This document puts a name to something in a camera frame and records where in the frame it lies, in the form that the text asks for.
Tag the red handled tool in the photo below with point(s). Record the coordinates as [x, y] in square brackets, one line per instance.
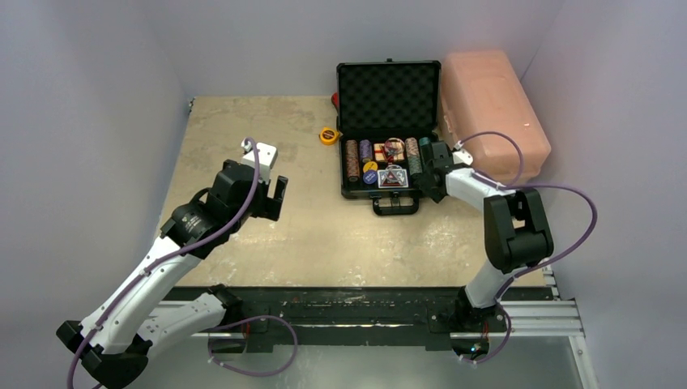
[335, 100]

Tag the blue small blind button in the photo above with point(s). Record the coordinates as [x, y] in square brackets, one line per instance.
[370, 177]

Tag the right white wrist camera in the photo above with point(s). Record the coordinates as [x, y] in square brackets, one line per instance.
[460, 156]

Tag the purple poker chip roll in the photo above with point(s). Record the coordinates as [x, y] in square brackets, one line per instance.
[366, 152]

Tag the black poker case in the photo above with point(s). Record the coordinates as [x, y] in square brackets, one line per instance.
[382, 100]

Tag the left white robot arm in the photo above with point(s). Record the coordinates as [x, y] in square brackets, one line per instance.
[150, 290]

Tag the clear all in triangle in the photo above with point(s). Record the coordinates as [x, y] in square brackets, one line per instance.
[393, 175]

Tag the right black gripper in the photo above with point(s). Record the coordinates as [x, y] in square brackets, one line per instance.
[433, 175]

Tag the black table rail frame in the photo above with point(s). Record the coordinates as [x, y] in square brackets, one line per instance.
[434, 318]

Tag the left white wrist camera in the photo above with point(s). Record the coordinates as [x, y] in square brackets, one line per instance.
[262, 157]

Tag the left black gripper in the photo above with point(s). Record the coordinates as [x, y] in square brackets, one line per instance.
[269, 205]

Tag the clear round dealer button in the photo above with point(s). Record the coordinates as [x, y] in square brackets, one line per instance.
[393, 148]

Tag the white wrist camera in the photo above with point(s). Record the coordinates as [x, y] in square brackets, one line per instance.
[262, 157]
[460, 156]

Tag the yellow big blind button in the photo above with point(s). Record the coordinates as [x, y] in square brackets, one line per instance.
[370, 166]

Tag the red black chip roll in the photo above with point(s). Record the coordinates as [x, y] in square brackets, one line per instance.
[352, 170]

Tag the yellow tape measure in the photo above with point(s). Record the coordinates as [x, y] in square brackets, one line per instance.
[329, 136]

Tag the pink poker chip roll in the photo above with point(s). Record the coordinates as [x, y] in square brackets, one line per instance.
[412, 148]

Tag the pink plastic storage box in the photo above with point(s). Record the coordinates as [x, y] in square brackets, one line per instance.
[480, 93]

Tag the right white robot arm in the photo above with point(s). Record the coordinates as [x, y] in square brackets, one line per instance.
[516, 230]

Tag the brown poker chip roll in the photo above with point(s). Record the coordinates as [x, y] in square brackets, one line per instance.
[351, 151]

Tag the blue card deck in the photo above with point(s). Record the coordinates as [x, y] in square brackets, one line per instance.
[406, 183]

